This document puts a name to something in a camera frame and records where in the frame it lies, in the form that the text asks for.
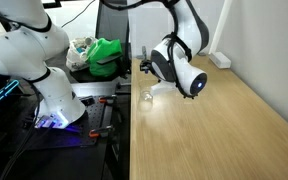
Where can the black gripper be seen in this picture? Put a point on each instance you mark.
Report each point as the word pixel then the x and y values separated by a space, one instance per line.
pixel 148 65

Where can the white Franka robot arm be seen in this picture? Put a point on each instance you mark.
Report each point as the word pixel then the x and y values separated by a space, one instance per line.
pixel 20 53

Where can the clear glass cup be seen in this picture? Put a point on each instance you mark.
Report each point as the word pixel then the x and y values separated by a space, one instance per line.
pixel 146 98

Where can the small grey table fixture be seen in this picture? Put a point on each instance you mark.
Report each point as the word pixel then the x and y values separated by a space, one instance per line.
pixel 138 57

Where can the white partition board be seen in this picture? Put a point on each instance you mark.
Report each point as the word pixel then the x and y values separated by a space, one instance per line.
pixel 144 30

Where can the green plastic bag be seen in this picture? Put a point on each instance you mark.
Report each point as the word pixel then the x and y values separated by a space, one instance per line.
pixel 104 56

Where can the black chair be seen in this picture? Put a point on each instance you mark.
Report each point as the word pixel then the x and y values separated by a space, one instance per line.
pixel 112 23

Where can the white plastic bag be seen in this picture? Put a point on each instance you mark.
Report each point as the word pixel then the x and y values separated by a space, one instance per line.
pixel 75 53

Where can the white rectangular box device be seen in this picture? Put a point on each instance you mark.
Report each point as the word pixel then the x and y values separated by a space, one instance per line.
pixel 220 60

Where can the white vertical conduit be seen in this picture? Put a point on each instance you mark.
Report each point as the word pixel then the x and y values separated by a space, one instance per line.
pixel 221 23

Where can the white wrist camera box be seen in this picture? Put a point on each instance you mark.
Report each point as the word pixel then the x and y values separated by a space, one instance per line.
pixel 162 87

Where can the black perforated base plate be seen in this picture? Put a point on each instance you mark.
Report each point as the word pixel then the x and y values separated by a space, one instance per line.
pixel 90 123

